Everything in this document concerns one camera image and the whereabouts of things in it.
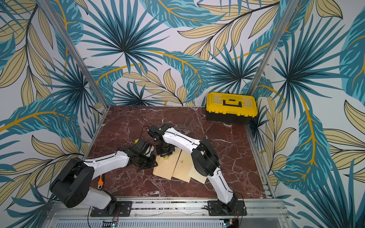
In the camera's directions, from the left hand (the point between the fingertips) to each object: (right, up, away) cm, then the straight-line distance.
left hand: (156, 166), depth 86 cm
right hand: (+5, +7, +1) cm, 8 cm away
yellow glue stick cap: (-16, +14, +10) cm, 23 cm away
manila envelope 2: (+16, -1, +2) cm, 16 cm away
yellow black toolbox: (+49, +37, +12) cm, 62 cm away
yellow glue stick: (+6, +6, -1) cm, 8 cm away
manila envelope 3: (+22, -4, -2) cm, 23 cm away
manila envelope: (+5, -2, +2) cm, 6 cm away
